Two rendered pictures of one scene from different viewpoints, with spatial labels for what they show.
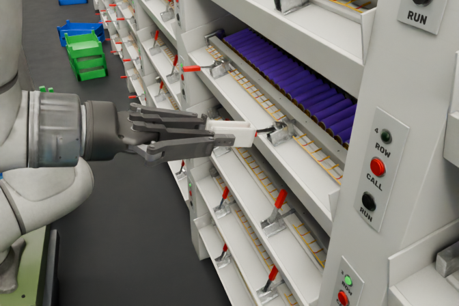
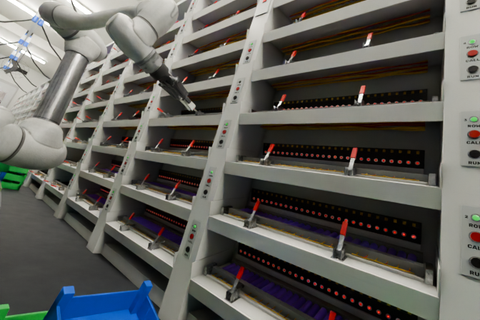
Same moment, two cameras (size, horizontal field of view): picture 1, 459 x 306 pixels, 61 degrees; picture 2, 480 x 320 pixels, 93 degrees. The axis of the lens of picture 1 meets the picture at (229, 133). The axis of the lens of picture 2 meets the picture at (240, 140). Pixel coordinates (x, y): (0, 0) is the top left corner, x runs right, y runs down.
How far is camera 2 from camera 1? 0.88 m
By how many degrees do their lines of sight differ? 55
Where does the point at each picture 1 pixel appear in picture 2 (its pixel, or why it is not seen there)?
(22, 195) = (31, 134)
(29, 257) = not seen: outside the picture
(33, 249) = not seen: outside the picture
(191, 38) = (153, 114)
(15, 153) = (148, 51)
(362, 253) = (231, 112)
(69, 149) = (158, 62)
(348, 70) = (230, 78)
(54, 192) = (49, 144)
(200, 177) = (125, 183)
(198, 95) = (144, 138)
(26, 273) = not seen: outside the picture
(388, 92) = (240, 75)
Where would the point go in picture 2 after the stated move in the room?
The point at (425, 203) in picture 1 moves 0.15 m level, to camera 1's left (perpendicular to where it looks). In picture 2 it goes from (248, 91) to (216, 73)
